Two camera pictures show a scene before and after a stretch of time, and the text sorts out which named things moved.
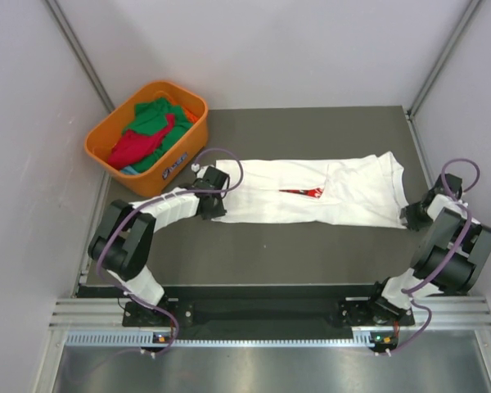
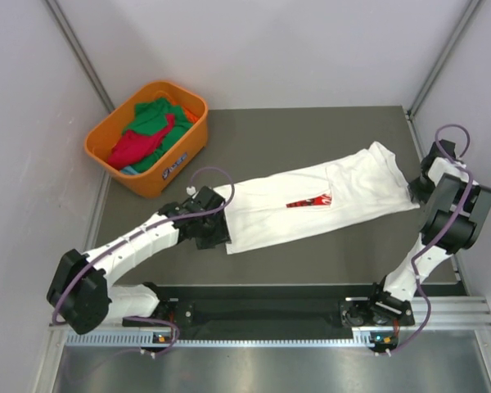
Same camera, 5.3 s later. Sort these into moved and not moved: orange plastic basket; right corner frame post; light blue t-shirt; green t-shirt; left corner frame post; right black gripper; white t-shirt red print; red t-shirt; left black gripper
Moved: left black gripper; white t-shirt red print; right black gripper
Not moved: red t-shirt; light blue t-shirt; green t-shirt; right corner frame post; orange plastic basket; left corner frame post
